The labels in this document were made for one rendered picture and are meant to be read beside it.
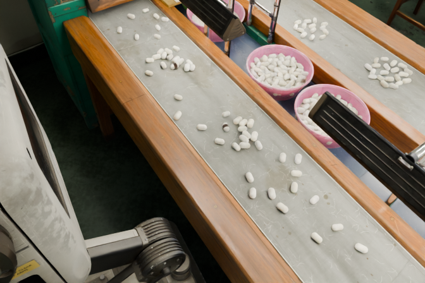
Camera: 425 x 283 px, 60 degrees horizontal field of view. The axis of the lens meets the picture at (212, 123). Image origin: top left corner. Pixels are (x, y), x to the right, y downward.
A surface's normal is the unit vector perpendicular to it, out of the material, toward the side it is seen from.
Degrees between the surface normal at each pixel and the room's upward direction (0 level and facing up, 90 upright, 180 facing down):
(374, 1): 0
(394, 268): 0
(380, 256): 0
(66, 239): 90
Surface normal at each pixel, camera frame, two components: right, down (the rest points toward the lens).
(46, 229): 0.87, 0.39
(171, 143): 0.04, -0.64
